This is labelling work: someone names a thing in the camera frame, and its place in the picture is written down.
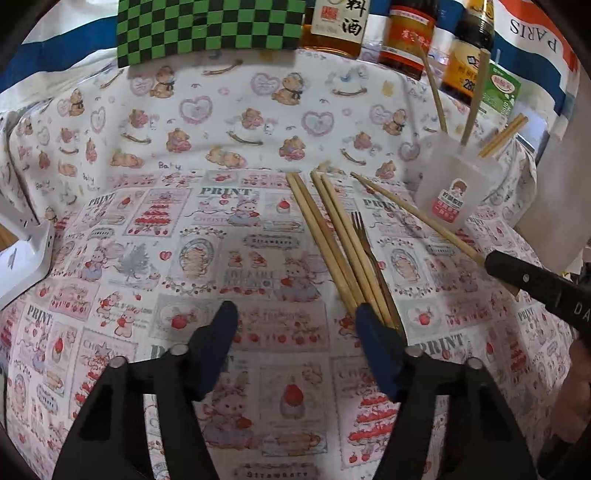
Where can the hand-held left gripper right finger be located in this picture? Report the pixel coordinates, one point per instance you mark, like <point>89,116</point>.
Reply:
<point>378,350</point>

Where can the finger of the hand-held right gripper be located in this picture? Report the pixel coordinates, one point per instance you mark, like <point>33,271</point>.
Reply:
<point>526,277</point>

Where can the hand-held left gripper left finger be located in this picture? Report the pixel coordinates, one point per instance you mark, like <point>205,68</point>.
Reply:
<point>220,337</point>

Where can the translucent plastic cup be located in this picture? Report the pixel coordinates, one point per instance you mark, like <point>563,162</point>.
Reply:
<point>452,184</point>

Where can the metal fork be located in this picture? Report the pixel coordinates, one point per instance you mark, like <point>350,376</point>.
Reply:
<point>360,230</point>

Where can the person's right hand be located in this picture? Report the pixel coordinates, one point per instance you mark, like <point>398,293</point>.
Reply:
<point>581,374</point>

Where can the strawberry print tablecloth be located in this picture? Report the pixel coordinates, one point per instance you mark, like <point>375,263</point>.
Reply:
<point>184,277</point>

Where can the beige cabinet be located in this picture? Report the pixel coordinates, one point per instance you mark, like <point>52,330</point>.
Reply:
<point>549,207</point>

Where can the green milk carton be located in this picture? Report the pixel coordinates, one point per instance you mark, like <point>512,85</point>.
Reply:
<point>503,92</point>

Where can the white desk lamp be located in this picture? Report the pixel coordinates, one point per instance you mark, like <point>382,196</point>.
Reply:
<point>23,272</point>

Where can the bear print cloth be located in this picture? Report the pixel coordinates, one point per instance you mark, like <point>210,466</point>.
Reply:
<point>207,115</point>

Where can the dark vinegar bottle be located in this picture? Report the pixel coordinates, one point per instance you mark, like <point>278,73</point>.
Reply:
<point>466,60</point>

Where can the red cap sauce bottle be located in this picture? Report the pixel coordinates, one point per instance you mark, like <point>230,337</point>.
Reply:
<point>406,41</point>

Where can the green checkered box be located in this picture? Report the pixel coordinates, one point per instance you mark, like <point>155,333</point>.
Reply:
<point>207,27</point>

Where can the clear cooking wine bottle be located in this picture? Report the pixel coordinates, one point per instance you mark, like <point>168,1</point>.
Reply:
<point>337,23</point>

